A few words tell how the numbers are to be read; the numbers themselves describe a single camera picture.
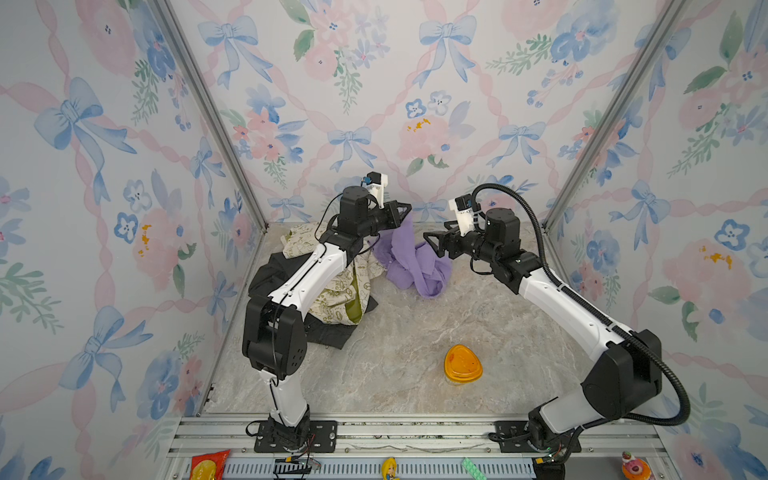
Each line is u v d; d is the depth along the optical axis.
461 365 0.76
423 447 0.73
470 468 0.69
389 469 0.68
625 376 0.42
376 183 0.73
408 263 0.89
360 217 0.65
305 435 0.66
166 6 0.68
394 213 0.72
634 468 0.68
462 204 0.66
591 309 0.48
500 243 0.60
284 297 0.49
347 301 0.88
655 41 0.73
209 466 0.69
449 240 0.69
